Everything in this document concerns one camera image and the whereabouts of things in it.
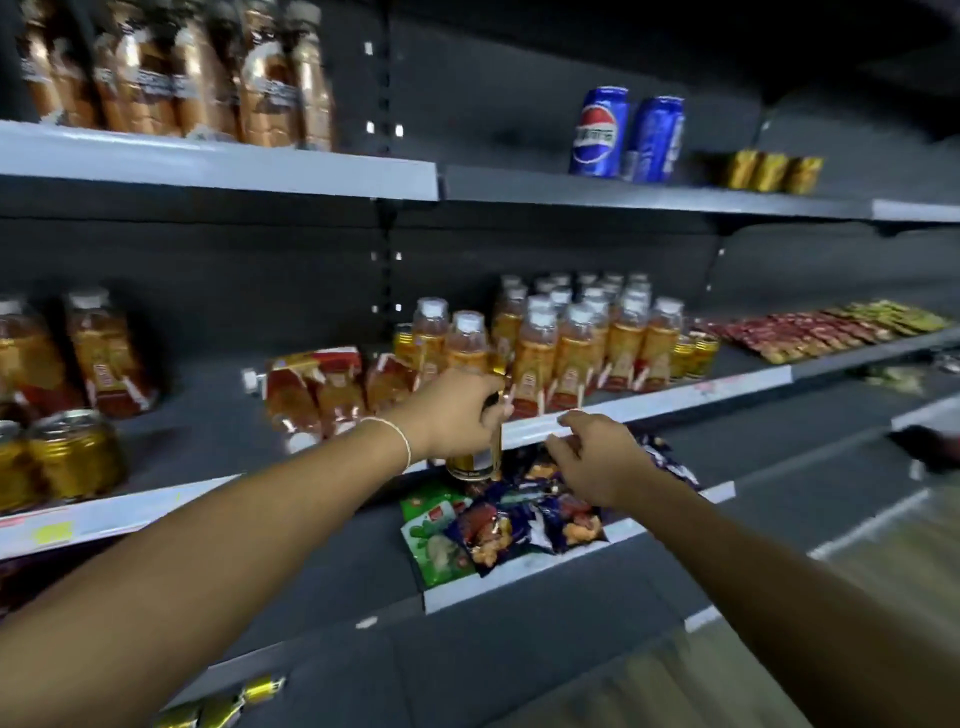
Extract person's right hand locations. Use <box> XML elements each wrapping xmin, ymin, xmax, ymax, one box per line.
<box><xmin>545</xmin><ymin>410</ymin><xmax>659</xmax><ymax>513</ymax></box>

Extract person's left hand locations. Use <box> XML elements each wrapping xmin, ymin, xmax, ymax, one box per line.
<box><xmin>381</xmin><ymin>368</ymin><xmax>517</xmax><ymax>471</ymax></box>

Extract person's right forearm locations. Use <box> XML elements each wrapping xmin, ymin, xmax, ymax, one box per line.
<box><xmin>622</xmin><ymin>480</ymin><xmax>960</xmax><ymax>728</ymax></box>

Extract person's left forearm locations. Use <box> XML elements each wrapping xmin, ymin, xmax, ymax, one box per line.
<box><xmin>0</xmin><ymin>421</ymin><xmax>412</xmax><ymax>728</ymax></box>

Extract dark blue snack packet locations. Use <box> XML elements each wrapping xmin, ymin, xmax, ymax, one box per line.
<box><xmin>447</xmin><ymin>501</ymin><xmax>539</xmax><ymax>578</ymax></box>
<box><xmin>507</xmin><ymin>444</ymin><xmax>565</xmax><ymax>490</ymax></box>
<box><xmin>637</xmin><ymin>434</ymin><xmax>701</xmax><ymax>491</ymax></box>
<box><xmin>534</xmin><ymin>490</ymin><xmax>606</xmax><ymax>557</ymax></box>

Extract group of white-capped juice bottles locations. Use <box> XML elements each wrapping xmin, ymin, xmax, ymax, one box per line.
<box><xmin>411</xmin><ymin>270</ymin><xmax>687</xmax><ymax>420</ymax></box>

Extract green snack packet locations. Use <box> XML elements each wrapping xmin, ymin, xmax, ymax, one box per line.
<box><xmin>401</xmin><ymin>501</ymin><xmax>479</xmax><ymax>591</ymax></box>
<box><xmin>399</xmin><ymin>483</ymin><xmax>472</xmax><ymax>524</ymax></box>

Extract row of red snack packets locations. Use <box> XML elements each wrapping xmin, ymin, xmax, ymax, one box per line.
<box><xmin>703</xmin><ymin>310</ymin><xmax>895</xmax><ymax>367</ymax></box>

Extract blue cola can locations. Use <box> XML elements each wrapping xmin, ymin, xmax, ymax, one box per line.
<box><xmin>622</xmin><ymin>95</ymin><xmax>686</xmax><ymax>186</ymax></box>
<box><xmin>568</xmin><ymin>85</ymin><xmax>630</xmax><ymax>180</ymax></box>

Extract dark grey metal shelving unit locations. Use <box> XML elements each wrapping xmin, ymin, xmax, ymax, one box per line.
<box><xmin>0</xmin><ymin>0</ymin><xmax>960</xmax><ymax>728</ymax></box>

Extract row of yellow-green snack packets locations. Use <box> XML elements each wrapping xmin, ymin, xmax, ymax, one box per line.
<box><xmin>823</xmin><ymin>299</ymin><xmax>955</xmax><ymax>338</ymax></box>

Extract row of amber juice bottles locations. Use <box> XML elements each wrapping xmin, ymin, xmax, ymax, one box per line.
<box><xmin>15</xmin><ymin>0</ymin><xmax>336</xmax><ymax>153</ymax></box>

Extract white beaded bracelet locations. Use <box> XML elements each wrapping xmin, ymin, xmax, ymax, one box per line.
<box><xmin>358</xmin><ymin>416</ymin><xmax>414</xmax><ymax>474</ymax></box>

